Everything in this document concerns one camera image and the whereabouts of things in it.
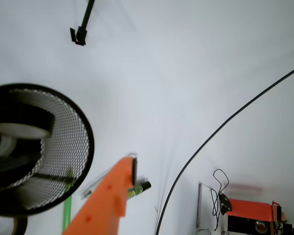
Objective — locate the spiral notebook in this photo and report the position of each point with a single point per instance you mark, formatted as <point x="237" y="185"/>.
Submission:
<point x="207" y="208"/>

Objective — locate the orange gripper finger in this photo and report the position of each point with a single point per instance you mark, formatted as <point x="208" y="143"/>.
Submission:
<point x="101" y="214"/>

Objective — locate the orange and black device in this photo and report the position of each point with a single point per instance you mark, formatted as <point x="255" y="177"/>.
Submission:
<point x="252" y="218"/>

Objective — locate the black tape roll in holder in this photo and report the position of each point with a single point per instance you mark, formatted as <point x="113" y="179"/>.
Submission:
<point x="23" y="121"/>

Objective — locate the blue yellow glue tube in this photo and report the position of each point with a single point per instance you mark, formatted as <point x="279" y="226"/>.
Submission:
<point x="138" y="189"/>

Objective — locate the silver pen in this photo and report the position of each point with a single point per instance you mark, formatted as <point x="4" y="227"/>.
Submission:
<point x="92" y="185"/>

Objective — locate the green mechanical pencil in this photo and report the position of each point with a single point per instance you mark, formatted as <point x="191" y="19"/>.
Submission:
<point x="67" y="213"/>

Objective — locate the black camera stand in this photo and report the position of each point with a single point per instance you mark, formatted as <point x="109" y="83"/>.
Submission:
<point x="79" y="37"/>

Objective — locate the black mesh pen holder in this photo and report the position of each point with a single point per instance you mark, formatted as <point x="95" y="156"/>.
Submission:
<point x="46" y="149"/>

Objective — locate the black tape roll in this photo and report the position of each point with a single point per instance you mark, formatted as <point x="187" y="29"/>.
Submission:
<point x="15" y="153"/>
<point x="23" y="121"/>

